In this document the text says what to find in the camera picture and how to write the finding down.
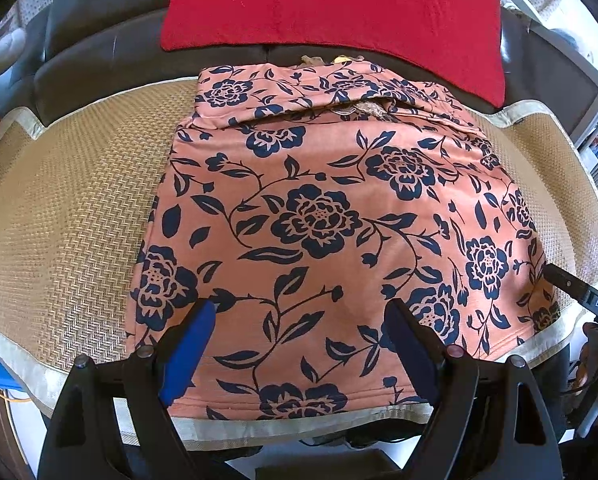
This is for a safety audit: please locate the woven straw mat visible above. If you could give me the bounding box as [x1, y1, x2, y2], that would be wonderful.
[0, 77, 598, 453]

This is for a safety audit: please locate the white lace cloth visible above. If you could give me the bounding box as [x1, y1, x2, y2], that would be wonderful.
[479, 0, 598, 78]

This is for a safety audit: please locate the dark leather sofa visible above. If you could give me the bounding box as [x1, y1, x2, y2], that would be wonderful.
[31, 0, 598, 136]

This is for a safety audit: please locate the orange floral garment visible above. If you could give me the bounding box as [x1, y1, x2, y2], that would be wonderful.
[126, 62, 562, 421]

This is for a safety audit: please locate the red cloth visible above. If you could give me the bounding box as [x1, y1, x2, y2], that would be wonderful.
[160, 0, 507, 108]

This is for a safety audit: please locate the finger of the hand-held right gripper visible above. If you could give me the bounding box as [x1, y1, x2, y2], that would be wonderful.
[542, 262, 598, 333]

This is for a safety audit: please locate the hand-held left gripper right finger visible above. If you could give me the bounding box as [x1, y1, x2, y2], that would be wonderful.
[383, 299, 565, 480]

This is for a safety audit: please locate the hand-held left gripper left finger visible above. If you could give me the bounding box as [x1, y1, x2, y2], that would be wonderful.
[39, 299, 218, 480]

